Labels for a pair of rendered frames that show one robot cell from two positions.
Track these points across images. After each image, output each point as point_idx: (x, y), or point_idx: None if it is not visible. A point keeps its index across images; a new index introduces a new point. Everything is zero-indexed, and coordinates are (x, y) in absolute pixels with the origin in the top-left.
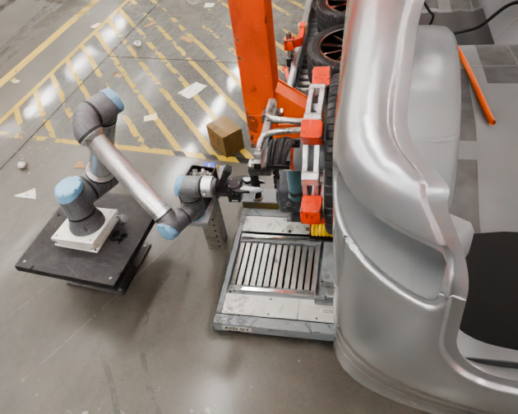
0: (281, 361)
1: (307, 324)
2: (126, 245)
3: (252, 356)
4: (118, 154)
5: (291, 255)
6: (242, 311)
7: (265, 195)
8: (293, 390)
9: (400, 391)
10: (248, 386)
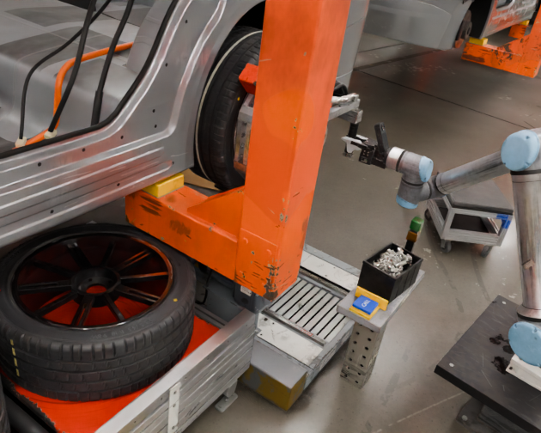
0: (335, 256)
1: (305, 248)
2: (489, 328)
3: (358, 267)
4: (498, 151)
5: (280, 301)
6: (357, 279)
7: (270, 360)
8: (335, 240)
9: None
10: (368, 255)
